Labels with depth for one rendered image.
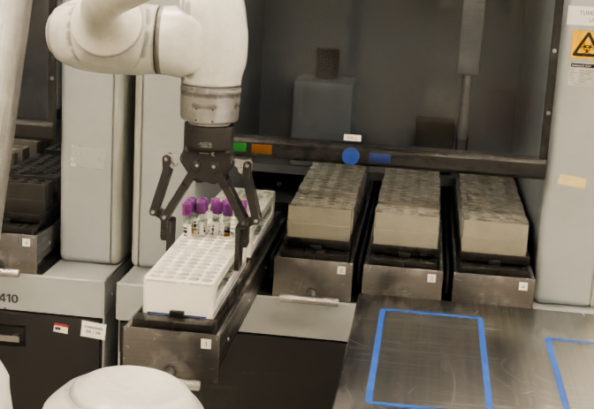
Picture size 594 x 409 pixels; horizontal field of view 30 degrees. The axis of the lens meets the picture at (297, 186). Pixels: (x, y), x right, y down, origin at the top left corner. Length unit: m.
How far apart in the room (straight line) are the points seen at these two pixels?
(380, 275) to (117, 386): 1.01
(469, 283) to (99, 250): 0.67
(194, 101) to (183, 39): 0.09
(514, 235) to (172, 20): 0.71
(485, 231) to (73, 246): 0.74
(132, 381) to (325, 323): 1.01
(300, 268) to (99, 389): 1.01
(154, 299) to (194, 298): 0.06
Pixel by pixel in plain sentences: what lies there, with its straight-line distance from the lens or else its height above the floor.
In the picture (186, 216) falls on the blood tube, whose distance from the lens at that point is 1.77.
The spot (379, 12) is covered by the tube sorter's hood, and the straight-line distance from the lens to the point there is 1.89.
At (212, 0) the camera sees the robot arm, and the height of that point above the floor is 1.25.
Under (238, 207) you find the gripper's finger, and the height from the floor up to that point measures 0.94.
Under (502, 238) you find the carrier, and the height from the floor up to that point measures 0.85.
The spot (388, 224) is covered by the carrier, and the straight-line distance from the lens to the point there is 1.94.
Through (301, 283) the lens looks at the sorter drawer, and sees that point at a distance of 1.90.
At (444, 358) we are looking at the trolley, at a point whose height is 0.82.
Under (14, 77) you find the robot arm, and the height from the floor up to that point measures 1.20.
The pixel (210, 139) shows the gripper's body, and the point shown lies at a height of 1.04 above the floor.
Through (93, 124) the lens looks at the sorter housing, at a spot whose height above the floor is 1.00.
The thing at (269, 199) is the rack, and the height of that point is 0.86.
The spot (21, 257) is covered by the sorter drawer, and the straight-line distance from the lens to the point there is 2.01.
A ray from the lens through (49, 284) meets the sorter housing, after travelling 2.01.
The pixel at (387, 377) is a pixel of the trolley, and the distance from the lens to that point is 1.38.
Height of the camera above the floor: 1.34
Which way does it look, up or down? 13 degrees down
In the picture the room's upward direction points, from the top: 3 degrees clockwise
